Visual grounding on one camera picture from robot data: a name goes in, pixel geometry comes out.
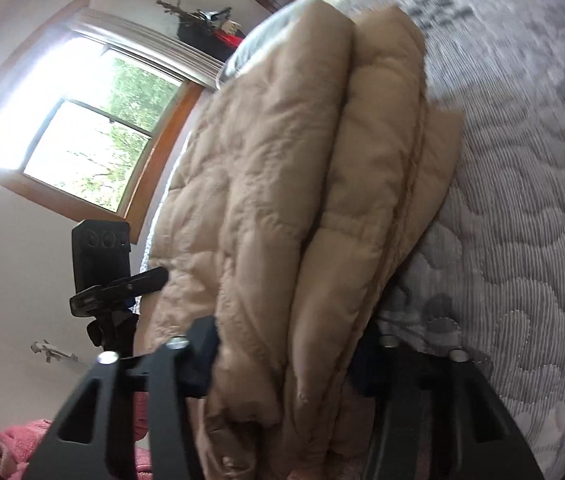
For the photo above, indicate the person's pink fleece clothing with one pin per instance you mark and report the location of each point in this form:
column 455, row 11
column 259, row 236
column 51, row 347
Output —
column 22, row 445

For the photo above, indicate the tan quilted jacket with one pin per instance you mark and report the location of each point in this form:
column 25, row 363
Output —
column 272, row 210

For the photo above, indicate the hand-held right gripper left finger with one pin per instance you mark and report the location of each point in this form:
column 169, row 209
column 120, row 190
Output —
column 202, row 355

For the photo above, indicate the wooden framed window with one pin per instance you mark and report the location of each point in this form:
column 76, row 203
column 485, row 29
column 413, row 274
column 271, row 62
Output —
column 92, row 125

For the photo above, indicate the grey pillow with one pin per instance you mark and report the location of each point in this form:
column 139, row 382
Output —
column 242, row 60

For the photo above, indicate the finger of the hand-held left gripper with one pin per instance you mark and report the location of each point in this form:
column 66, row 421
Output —
column 150, row 280

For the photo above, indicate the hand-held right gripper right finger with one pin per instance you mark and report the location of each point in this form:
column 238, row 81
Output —
column 362, row 375

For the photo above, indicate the grey and cream quilted bedspread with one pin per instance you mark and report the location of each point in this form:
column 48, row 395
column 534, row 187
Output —
column 512, row 210

